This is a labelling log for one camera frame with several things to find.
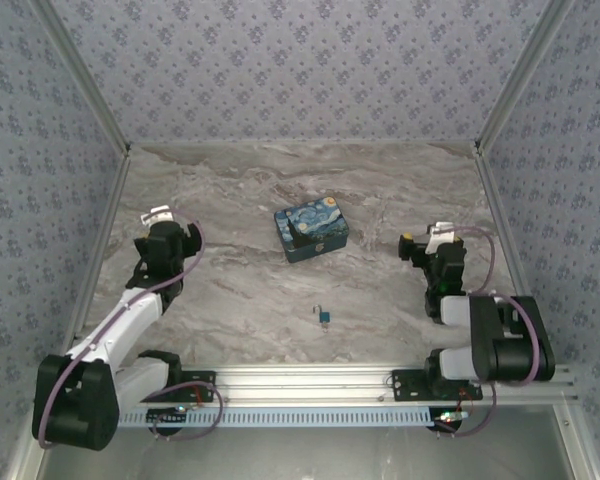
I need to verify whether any starry night print tin box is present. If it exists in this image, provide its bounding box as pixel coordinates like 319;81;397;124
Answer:
273;196;352;265

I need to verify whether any black electronics board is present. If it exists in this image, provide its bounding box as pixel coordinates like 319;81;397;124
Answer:
429;407;467;432

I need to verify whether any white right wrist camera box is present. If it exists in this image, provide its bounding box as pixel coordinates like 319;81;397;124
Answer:
426;223;455;254

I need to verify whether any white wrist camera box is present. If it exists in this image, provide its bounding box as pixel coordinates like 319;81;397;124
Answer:
426;223;455;254
140;205;174;227

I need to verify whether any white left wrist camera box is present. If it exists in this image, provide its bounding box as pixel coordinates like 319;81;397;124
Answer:
140;205;174;227

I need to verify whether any aluminium table side rail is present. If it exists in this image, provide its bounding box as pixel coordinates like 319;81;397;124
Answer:
472;144;536;301
64;144;132;351

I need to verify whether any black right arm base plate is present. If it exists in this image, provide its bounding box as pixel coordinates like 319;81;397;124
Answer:
391;369;484;403

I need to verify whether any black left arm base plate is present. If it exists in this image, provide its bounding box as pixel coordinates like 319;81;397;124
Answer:
144;370;217;403

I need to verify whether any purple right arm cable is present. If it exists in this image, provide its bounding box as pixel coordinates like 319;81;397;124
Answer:
434;225;542;439

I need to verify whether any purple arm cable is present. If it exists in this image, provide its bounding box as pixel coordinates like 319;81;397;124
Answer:
38;208;225;449
434;225;542;439

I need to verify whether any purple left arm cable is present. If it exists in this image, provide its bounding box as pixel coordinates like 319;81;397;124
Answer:
38;208;225;449

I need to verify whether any aluminium front rail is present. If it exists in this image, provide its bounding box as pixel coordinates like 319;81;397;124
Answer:
114;363;579;406

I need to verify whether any aluminium frame post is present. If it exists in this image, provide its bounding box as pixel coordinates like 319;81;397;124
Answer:
473;0;576;151
32;0;132;152

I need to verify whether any white slotted cable duct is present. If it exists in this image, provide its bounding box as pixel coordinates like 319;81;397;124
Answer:
117;405;434;429

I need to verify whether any aluminium frame leg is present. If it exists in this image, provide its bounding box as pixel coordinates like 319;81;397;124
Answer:
552;404;599;480
3;434;44;480

